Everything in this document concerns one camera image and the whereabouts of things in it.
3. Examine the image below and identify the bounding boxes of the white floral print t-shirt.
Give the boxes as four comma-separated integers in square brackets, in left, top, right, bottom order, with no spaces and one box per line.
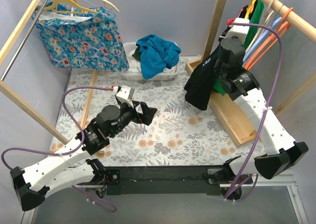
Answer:
[127,58,142,74]

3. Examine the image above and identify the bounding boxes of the blue t-shirt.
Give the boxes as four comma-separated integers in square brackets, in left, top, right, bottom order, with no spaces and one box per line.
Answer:
[136,35,181,80]

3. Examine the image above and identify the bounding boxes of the black t-shirt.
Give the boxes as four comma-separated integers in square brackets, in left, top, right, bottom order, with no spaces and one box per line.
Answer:
[184,46,219,111]

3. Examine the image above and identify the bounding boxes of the bright green t-shirt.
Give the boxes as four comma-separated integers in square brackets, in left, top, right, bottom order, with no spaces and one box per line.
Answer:
[213,0,264,95]

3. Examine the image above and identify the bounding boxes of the beige wooden hanger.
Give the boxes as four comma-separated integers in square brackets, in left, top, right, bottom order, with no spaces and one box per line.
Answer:
[246,0,274,53]

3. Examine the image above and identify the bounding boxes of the light blue hanger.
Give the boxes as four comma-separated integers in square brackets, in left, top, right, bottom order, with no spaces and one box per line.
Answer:
[243,11,291,69]

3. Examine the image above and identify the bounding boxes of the orange plastic hanger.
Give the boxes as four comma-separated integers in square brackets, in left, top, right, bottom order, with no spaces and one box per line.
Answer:
[244,7,294,70]

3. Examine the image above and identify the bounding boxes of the green and grey raglan shirt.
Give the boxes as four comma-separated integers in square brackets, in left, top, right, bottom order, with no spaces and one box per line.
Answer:
[132,47,141,61]

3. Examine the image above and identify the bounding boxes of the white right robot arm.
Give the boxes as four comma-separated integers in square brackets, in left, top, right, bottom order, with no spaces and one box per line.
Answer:
[184,37,309,183]

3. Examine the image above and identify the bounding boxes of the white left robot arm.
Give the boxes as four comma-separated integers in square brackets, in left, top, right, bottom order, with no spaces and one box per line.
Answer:
[10,101,157,211]

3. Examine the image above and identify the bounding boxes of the yellow plastic hanger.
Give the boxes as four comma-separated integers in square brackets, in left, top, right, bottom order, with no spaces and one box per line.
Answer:
[43,0,98,14]

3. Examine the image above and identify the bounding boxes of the white perforated plastic basket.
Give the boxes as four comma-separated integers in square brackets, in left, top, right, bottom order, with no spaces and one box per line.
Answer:
[122,42,180,81]

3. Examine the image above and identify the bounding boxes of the floral patterned table mat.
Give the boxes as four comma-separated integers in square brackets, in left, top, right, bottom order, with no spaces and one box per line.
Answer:
[46,56,275,167]

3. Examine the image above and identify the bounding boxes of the blue floral garment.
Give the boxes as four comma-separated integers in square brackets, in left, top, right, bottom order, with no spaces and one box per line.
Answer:
[36,4,129,72]

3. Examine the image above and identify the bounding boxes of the right wooden rack base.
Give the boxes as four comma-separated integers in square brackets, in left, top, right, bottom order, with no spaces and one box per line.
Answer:
[185,58,256,147]

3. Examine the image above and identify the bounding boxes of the left wooden clothes rack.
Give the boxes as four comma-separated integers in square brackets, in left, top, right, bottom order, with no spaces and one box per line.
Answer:
[0,0,106,158]

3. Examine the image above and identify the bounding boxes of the wooden clothes rack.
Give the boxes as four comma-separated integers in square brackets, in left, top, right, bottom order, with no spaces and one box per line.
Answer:
[0,0,106,158]
[201,0,316,115]

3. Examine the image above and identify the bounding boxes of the metal rod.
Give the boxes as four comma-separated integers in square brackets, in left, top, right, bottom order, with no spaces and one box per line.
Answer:
[0,0,56,80]

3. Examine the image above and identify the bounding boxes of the right wooden clothes rack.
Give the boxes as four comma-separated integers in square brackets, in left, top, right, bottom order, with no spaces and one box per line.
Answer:
[201,0,316,115]

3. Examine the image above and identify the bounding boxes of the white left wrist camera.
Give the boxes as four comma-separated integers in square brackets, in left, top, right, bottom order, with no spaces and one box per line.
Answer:
[112,85,135,108]

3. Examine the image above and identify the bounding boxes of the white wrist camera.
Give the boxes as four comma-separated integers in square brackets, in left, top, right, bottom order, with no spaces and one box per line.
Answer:
[112,85,135,108]
[219,18,250,43]

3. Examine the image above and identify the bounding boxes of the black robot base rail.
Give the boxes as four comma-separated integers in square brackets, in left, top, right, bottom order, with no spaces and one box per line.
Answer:
[96,165,235,197]

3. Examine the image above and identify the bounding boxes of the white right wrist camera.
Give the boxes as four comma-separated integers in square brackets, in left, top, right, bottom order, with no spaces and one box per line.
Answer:
[219,18,250,43]

